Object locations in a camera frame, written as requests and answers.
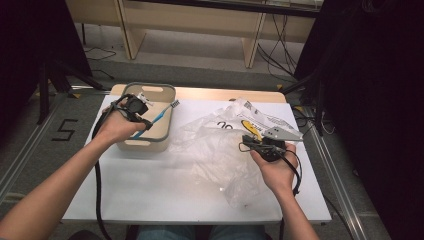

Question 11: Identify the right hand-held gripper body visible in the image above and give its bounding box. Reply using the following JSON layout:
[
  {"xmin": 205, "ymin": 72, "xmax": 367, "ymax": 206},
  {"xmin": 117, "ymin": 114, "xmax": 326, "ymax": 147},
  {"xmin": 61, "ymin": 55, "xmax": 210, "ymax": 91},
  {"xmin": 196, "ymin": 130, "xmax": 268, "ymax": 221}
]
[{"xmin": 258, "ymin": 125, "xmax": 304, "ymax": 163}]

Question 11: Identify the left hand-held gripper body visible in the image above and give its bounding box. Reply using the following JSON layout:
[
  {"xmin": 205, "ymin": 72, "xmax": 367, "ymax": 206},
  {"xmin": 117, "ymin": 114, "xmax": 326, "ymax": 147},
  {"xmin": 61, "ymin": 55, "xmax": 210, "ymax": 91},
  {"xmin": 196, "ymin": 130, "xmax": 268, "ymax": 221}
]
[{"xmin": 111, "ymin": 93, "xmax": 154, "ymax": 117}]

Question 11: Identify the beige basket with grey rim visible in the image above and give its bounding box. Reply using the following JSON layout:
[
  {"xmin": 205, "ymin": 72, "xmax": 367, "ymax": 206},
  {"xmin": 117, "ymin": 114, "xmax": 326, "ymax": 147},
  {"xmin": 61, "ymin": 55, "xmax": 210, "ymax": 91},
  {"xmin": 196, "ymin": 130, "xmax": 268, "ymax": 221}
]
[{"xmin": 114, "ymin": 82, "xmax": 177, "ymax": 153}]

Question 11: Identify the clear plastic bag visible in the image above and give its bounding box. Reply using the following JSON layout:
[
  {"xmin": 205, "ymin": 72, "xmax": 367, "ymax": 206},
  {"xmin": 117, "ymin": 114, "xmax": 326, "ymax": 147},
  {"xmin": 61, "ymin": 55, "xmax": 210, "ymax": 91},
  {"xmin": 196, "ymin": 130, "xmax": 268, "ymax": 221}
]
[{"xmin": 168, "ymin": 97, "xmax": 303, "ymax": 209}]

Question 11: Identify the person's right hand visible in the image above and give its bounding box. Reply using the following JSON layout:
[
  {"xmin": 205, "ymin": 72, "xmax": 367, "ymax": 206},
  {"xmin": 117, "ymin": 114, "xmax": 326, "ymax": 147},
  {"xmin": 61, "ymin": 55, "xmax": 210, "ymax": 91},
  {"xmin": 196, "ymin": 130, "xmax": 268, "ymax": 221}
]
[{"xmin": 250, "ymin": 143, "xmax": 298, "ymax": 198}]

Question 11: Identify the person's left hand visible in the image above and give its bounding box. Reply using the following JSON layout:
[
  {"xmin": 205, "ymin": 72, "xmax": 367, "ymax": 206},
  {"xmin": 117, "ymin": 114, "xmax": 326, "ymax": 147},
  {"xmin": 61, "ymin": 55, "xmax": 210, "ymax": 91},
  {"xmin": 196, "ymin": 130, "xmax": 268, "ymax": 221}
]
[{"xmin": 94, "ymin": 106, "xmax": 147, "ymax": 145}]

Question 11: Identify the black metal stand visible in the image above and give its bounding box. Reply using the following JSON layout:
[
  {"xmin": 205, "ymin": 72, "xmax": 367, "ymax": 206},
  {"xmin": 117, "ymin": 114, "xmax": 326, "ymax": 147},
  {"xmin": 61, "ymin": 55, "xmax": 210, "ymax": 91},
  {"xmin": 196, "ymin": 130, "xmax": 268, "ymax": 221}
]
[
  {"xmin": 36, "ymin": 59, "xmax": 104, "ymax": 126},
  {"xmin": 279, "ymin": 71, "xmax": 326, "ymax": 136}
]

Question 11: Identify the white board sheet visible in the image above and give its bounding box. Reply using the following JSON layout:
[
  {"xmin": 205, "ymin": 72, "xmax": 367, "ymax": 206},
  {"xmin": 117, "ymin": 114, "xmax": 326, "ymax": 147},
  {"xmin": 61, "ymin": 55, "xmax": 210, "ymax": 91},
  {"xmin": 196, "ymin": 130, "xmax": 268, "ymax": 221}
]
[{"xmin": 60, "ymin": 94, "xmax": 333, "ymax": 225}]

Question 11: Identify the light wooden shelf unit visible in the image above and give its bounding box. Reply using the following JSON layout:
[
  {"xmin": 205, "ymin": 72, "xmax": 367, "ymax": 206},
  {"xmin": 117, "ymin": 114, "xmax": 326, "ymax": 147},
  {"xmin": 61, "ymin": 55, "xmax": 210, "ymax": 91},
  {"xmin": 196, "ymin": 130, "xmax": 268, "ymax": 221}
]
[{"xmin": 64, "ymin": 0, "xmax": 318, "ymax": 69}]

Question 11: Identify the black curtain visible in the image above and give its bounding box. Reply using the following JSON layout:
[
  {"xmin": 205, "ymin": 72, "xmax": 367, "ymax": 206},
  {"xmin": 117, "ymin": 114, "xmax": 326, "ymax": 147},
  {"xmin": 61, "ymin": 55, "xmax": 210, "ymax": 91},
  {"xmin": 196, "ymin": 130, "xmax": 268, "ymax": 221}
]
[
  {"xmin": 0, "ymin": 0, "xmax": 93, "ymax": 134},
  {"xmin": 293, "ymin": 0, "xmax": 424, "ymax": 240}
]

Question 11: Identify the black floor cable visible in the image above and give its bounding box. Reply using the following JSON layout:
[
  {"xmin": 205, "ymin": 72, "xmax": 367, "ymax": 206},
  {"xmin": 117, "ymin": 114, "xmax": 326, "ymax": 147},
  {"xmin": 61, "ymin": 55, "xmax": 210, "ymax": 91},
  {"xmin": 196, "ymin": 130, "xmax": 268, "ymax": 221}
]
[{"xmin": 83, "ymin": 45, "xmax": 118, "ymax": 81}]

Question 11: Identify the aluminium floor rail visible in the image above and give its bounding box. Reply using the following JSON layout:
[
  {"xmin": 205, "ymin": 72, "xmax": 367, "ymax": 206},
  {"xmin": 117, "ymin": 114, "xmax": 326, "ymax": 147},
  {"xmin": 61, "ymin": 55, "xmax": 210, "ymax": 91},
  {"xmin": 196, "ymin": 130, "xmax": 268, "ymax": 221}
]
[
  {"xmin": 306, "ymin": 126, "xmax": 368, "ymax": 240},
  {"xmin": 0, "ymin": 96, "xmax": 64, "ymax": 201}
]

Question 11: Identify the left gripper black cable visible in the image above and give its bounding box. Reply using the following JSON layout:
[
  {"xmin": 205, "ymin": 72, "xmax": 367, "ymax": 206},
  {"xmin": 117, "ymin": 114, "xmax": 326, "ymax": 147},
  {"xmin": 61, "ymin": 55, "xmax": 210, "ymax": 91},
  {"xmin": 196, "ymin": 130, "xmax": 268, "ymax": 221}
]
[{"xmin": 91, "ymin": 99, "xmax": 114, "ymax": 240}]

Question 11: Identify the bundle of hanging black cables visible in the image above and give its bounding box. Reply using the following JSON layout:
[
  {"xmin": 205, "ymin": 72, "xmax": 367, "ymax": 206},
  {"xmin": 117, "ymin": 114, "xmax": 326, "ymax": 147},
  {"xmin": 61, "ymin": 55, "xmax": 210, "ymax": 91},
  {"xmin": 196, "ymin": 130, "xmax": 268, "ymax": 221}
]
[{"xmin": 256, "ymin": 13, "xmax": 298, "ymax": 80}]

